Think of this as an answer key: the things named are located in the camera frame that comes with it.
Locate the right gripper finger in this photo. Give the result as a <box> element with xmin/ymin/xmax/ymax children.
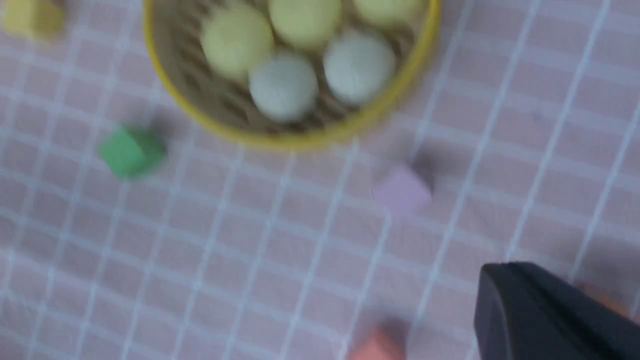
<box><xmin>473</xmin><ymin>261</ymin><xmax>640</xmax><ymax>360</ymax></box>

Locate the white bun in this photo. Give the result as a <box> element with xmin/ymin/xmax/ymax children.
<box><xmin>248</xmin><ymin>50</ymin><xmax>319</xmax><ymax>124</ymax></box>
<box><xmin>323</xmin><ymin>29</ymin><xmax>397</xmax><ymax>106</ymax></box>

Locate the yellow bun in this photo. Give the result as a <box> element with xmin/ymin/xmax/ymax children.
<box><xmin>199</xmin><ymin>2</ymin><xmax>275</xmax><ymax>83</ymax></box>
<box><xmin>268</xmin><ymin>0</ymin><xmax>343</xmax><ymax>52</ymax></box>
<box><xmin>353</xmin><ymin>0</ymin><xmax>426</xmax><ymax>28</ymax></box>

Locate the yellow bamboo steamer tray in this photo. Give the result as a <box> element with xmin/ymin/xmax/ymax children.
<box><xmin>142</xmin><ymin>0</ymin><xmax>442</xmax><ymax>152</ymax></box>

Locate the orange cube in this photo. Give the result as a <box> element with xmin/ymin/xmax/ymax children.
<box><xmin>347</xmin><ymin>326</ymin><xmax>407</xmax><ymax>360</ymax></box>

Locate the pink cube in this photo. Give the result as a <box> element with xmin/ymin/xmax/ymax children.
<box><xmin>371</xmin><ymin>164</ymin><xmax>434</xmax><ymax>218</ymax></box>

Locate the pink checkered tablecloth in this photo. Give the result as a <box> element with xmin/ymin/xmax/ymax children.
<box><xmin>0</xmin><ymin>0</ymin><xmax>639</xmax><ymax>360</ymax></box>

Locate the green cube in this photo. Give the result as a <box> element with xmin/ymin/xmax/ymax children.
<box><xmin>98</xmin><ymin>127</ymin><xmax>168</xmax><ymax>180</ymax></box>

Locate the yellow cube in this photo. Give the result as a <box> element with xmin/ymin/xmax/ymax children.
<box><xmin>1</xmin><ymin>0</ymin><xmax>66</xmax><ymax>43</ymax></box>

